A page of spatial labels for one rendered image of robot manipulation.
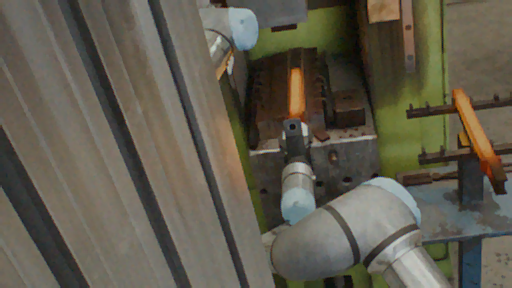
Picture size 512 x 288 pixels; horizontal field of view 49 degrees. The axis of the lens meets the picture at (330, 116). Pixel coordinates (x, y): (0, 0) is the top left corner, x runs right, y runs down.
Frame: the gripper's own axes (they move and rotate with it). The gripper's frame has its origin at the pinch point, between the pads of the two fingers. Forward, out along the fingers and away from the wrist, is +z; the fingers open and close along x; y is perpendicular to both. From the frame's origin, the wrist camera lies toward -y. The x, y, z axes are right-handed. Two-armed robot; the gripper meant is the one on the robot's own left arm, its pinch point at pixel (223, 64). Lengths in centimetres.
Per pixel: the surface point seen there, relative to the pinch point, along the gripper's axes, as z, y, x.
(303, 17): 3.0, -13.5, 20.9
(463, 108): 23, 10, 60
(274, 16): 1.6, -14.2, 13.5
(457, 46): 216, -147, 112
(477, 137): 16, 22, 60
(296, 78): 35.1, -16.7, 14.4
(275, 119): 29.8, 0.2, 7.6
